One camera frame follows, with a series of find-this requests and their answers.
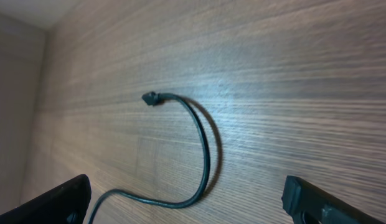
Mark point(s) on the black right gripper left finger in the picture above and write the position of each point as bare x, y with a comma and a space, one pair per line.
65, 204

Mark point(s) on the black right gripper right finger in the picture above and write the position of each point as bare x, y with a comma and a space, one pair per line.
306, 203

